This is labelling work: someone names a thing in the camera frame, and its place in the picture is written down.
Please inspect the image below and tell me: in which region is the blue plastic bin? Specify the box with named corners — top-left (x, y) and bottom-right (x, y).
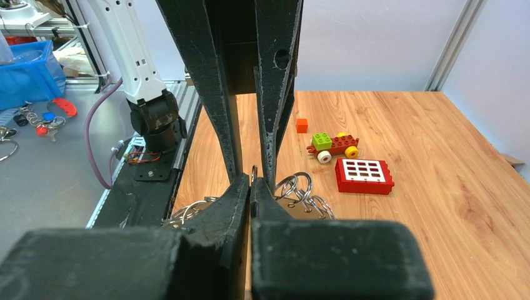
top-left (1, 41), bottom-right (66, 111)

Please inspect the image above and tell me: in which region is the red window brick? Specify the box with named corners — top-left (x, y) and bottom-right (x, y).
top-left (335, 158), bottom-right (395, 195)

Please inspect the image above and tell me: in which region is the large loose keyring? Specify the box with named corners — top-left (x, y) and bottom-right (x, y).
top-left (1, 139), bottom-right (19, 162)

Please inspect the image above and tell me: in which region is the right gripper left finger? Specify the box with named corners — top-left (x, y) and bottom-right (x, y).
top-left (1, 174), bottom-right (249, 299)

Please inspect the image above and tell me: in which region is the bunch of coloured key tags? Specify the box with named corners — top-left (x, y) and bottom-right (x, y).
top-left (12, 97), bottom-right (78, 142)

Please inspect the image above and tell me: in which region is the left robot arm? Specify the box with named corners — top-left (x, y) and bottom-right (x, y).
top-left (89, 0), bottom-right (304, 189)

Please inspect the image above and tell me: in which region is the small orange cube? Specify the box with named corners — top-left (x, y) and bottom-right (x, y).
top-left (296, 118), bottom-right (309, 134)

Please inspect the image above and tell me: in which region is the metal disc with keyrings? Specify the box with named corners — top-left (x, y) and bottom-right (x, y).
top-left (161, 166), bottom-right (336, 228)

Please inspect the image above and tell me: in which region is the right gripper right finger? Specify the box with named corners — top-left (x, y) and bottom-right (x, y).
top-left (250, 177), bottom-right (436, 300)

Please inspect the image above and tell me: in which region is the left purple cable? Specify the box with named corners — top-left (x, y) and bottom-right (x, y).
top-left (84, 77), bottom-right (124, 191)

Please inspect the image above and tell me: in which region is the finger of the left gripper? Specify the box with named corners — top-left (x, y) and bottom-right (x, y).
top-left (157, 1), bottom-right (243, 182)
top-left (254, 1), bottom-right (303, 190)

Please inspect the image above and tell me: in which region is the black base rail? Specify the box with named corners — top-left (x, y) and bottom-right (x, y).
top-left (92, 103), bottom-right (204, 229)

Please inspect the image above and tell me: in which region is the toy brick car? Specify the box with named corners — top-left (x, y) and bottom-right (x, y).
top-left (306, 132), bottom-right (360, 164)

